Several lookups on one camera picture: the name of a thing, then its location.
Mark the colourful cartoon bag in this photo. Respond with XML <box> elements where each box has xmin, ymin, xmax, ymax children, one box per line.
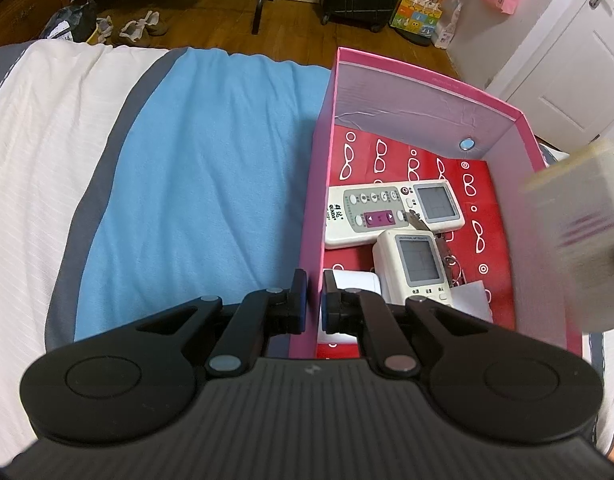
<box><xmin>389</xmin><ymin>0</ymin><xmax>446</xmax><ymax>47</ymax></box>

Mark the white charger block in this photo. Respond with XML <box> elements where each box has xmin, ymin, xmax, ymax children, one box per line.
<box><xmin>318</xmin><ymin>269</ymin><xmax>384</xmax><ymax>348</ymax></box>

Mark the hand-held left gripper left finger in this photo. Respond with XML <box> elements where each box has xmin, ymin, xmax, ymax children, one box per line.
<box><xmin>109</xmin><ymin>268</ymin><xmax>308</xmax><ymax>379</ymax></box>

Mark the large white remote control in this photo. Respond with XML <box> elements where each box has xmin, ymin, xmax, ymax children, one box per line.
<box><xmin>324</xmin><ymin>178</ymin><xmax>466</xmax><ymax>250</ymax></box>

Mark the white plastic bag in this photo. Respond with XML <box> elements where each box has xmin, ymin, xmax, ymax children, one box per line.
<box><xmin>434</xmin><ymin>0</ymin><xmax>463</xmax><ymax>50</ymax></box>

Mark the white paper card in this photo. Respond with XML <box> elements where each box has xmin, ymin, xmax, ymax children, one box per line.
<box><xmin>451</xmin><ymin>279</ymin><xmax>494</xmax><ymax>323</ymax></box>

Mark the red glasses-print paper bag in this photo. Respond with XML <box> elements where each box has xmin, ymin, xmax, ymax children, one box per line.
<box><xmin>317</xmin><ymin>124</ymin><xmax>518</xmax><ymax>361</ymax></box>

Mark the white door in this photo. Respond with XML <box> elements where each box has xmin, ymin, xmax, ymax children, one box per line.
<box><xmin>487</xmin><ymin>0</ymin><xmax>614</xmax><ymax>162</ymax></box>

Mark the pink cardboard box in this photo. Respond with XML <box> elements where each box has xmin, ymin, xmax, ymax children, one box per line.
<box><xmin>287</xmin><ymin>46</ymin><xmax>596</xmax><ymax>361</ymax></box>

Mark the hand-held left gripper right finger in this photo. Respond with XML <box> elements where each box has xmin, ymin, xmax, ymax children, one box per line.
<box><xmin>321</xmin><ymin>269</ymin><xmax>508</xmax><ymax>379</ymax></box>

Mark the black bag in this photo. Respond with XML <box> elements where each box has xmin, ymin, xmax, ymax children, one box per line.
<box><xmin>39</xmin><ymin>0</ymin><xmax>99</xmax><ymax>44</ymax></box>

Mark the small white remote control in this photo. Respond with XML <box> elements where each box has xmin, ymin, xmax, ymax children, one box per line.
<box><xmin>371</xmin><ymin>229</ymin><xmax>453</xmax><ymax>309</ymax></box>

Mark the cream plastic device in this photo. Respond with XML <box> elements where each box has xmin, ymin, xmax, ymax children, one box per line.
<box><xmin>521</xmin><ymin>138</ymin><xmax>614</xmax><ymax>334</ymax></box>

